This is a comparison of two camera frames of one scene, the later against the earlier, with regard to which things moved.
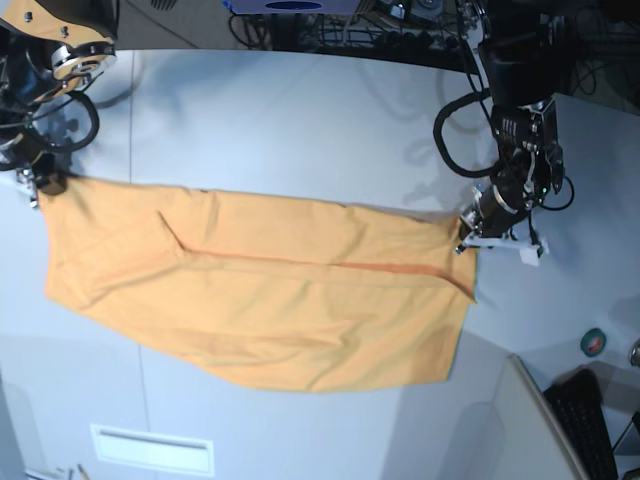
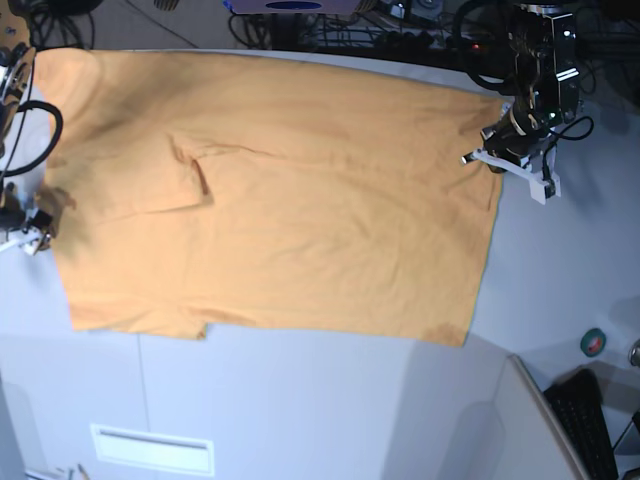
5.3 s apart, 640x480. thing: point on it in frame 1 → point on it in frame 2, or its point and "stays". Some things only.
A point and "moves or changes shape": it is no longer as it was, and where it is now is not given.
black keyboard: (576, 399) stays
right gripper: (497, 209) → (509, 142)
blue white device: (290, 7) stays
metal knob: (634, 353) stays
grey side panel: (514, 437) stays
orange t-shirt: (268, 293) moves or changes shape
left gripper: (32, 152) → (13, 215)
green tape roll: (593, 342) stays
